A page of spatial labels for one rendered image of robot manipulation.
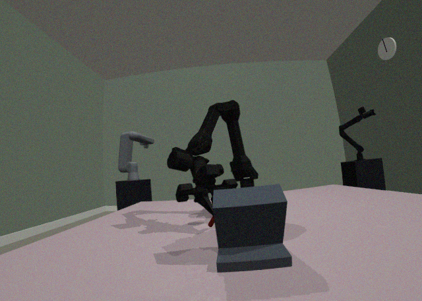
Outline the red peg with white band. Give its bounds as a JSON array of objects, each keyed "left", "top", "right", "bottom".
[{"left": 208, "top": 216, "right": 215, "bottom": 227}]

